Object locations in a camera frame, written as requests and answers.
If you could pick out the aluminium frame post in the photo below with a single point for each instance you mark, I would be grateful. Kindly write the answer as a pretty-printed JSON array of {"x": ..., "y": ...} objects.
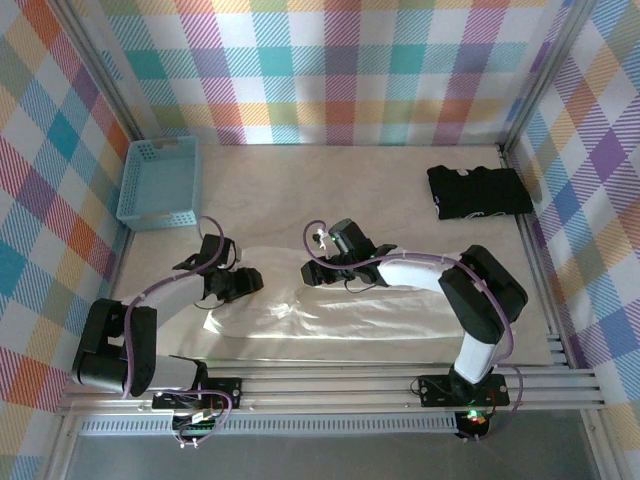
[
  {"x": 106, "y": 75},
  {"x": 545, "y": 75}
]

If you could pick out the folded black t-shirt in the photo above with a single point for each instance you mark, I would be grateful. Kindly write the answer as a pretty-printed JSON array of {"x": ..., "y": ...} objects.
[{"x": 480, "y": 192}]

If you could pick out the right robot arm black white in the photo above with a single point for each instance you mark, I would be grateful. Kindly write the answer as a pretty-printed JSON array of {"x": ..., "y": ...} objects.
[{"x": 405, "y": 272}]

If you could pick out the black base plate left arm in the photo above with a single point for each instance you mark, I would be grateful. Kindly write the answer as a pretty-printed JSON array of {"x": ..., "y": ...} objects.
[{"x": 225, "y": 392}]

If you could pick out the blue plastic basket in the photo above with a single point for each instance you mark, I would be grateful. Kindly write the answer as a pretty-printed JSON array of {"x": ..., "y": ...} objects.
[{"x": 160, "y": 185}]

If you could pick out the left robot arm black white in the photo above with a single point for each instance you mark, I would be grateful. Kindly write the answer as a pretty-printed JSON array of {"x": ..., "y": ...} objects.
[{"x": 170, "y": 295}]

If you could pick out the aluminium mounting rail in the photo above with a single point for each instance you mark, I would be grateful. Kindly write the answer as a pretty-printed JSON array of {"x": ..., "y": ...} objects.
[{"x": 325, "y": 385}]

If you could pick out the black base plate right arm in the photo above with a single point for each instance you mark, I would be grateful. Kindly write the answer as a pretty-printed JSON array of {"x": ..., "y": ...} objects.
[{"x": 435, "y": 390}]

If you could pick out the white t-shirt with black print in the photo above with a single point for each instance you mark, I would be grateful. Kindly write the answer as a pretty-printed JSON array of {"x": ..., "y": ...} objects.
[{"x": 375, "y": 315}]

